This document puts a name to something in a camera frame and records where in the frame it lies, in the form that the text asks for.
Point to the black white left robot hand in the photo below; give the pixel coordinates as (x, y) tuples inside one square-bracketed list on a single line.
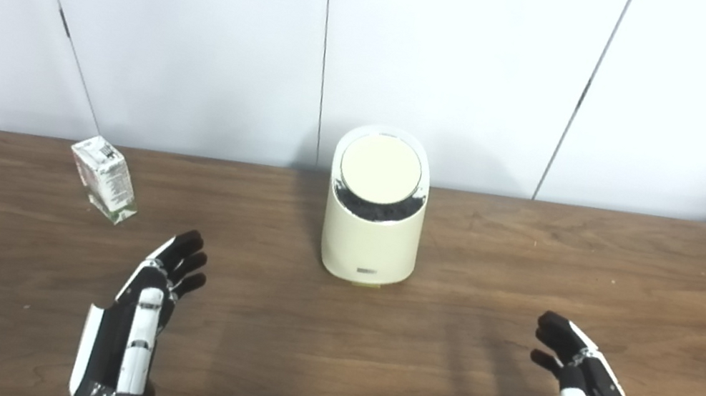
[(114, 337)]

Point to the white green milk carton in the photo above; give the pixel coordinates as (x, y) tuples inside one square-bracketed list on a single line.
[(105, 180)]

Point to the cream-colored bin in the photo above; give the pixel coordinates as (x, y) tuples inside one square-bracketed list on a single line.
[(367, 248)]

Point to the round cream bin lid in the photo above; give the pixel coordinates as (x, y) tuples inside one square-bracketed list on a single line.
[(380, 170)]

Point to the black bin liner bag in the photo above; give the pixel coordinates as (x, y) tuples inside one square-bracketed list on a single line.
[(372, 210)]

